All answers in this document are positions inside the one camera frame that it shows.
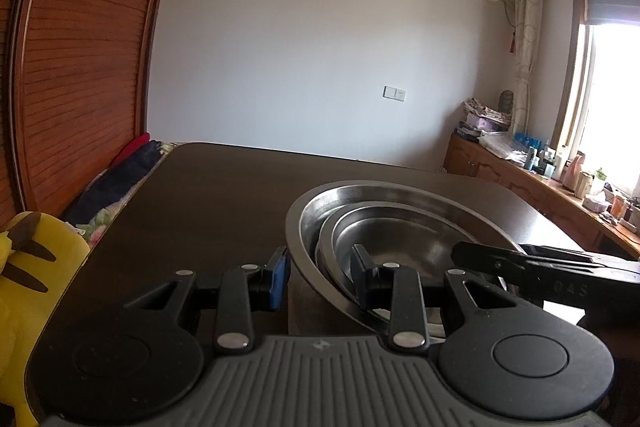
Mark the small steel bowl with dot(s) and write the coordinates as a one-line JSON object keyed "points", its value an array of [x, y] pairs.
{"points": [[400, 237]]}

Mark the clear plastic bag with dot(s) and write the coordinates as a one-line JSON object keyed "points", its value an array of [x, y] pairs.
{"points": [[500, 146]]}

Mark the stack of newspapers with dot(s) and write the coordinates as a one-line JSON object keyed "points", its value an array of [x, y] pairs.
{"points": [[482, 109]]}

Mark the wooden low cabinet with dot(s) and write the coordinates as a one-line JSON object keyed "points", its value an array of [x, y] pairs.
{"points": [[480, 162]]}

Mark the medium steel bowl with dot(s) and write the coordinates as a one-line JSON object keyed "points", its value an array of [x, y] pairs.
{"points": [[324, 252]]}

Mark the wooden framed window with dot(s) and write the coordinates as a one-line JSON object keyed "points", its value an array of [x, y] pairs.
{"points": [[612, 107]]}

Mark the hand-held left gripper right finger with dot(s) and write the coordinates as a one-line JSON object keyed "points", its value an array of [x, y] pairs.
{"points": [[362, 277]]}

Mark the purple box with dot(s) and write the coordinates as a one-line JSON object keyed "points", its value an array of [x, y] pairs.
{"points": [[485, 123]]}

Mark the grey green ornament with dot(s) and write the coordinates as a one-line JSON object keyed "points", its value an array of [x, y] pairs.
{"points": [[507, 101]]}

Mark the patterned beige curtain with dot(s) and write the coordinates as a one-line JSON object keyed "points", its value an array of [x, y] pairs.
{"points": [[529, 42]]}

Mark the wooden louvered wardrobe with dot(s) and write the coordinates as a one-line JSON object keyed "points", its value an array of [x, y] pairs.
{"points": [[85, 72]]}

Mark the yellow plush toy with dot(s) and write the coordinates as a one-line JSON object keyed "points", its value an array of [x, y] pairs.
{"points": [[35, 307]]}

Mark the row of toiletry bottles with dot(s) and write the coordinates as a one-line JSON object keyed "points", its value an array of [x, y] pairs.
{"points": [[580, 179]]}

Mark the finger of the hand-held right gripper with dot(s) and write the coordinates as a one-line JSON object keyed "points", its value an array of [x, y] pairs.
{"points": [[485, 259]]}

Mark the floral bedsheet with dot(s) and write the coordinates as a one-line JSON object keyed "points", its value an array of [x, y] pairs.
{"points": [[97, 227]]}

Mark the dark stacked books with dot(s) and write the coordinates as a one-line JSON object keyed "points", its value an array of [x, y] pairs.
{"points": [[466, 134]]}

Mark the large steel bowl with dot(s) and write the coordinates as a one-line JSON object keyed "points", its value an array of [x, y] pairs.
{"points": [[300, 227]]}

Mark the white wall switch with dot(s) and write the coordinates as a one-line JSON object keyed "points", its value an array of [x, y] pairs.
{"points": [[394, 93]]}

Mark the dark blue cloth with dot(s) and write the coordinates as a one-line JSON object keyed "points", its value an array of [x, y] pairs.
{"points": [[117, 182]]}

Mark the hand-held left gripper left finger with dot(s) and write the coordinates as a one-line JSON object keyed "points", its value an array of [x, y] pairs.
{"points": [[279, 279]]}

